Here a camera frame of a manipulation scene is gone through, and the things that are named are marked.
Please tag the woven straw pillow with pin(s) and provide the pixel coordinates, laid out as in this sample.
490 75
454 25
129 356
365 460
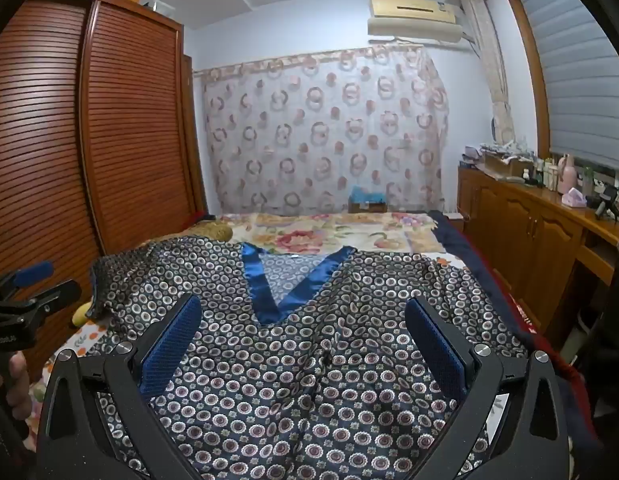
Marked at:
214 231

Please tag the pink tissue pack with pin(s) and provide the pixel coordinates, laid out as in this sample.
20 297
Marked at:
573 197

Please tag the navy blanket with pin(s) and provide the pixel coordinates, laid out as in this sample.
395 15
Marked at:
454 240

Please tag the wooden window frame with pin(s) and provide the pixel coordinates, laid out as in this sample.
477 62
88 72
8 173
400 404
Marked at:
527 60

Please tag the person's left hand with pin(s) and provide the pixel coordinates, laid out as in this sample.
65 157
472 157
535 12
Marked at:
17 385

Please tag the red blanket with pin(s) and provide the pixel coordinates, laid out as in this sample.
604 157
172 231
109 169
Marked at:
509 300

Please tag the orange print bedsheet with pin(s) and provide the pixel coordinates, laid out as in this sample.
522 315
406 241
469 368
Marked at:
87 336

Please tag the wooden box of clutter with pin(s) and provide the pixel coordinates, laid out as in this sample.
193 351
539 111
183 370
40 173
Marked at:
504 166

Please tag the pink thermos jug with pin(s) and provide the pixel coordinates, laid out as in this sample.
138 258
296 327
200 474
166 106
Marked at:
568 175

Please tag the blue cloth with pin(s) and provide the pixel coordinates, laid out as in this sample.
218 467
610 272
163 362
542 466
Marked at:
367 193

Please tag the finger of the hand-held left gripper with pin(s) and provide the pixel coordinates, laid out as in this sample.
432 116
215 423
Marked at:
54 295
34 271

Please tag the circle print sheer curtain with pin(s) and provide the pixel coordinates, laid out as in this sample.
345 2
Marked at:
314 125

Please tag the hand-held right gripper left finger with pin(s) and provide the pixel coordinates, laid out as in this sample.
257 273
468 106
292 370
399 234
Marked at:
172 340

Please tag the wooden louvered wardrobe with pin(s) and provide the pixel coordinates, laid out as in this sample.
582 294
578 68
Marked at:
64 160

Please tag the cluster of cosmetic bottles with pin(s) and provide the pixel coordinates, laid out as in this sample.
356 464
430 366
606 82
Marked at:
547 175

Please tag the wall air conditioner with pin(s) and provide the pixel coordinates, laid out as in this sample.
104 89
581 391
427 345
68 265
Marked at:
414 15

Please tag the wooden sideboard cabinet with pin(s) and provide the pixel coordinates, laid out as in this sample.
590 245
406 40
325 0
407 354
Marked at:
519 225

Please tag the yellow plush toy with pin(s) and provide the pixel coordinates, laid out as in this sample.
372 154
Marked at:
82 316

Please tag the green bottle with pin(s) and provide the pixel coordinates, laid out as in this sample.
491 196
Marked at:
589 180

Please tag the white storage box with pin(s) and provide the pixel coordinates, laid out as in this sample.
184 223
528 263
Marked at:
160 6

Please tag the black chair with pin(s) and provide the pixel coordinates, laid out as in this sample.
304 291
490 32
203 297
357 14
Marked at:
609 320

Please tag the lilac pouch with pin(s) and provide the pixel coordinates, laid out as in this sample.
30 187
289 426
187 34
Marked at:
472 153

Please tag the beige tied curtain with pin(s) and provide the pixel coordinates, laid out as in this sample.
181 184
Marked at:
494 60

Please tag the patterned satin shirt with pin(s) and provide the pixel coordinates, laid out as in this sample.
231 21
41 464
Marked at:
299 385

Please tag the red and navy cloth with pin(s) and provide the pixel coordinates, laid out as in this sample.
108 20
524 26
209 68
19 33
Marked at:
202 216

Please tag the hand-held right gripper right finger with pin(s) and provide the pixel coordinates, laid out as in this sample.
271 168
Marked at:
434 350

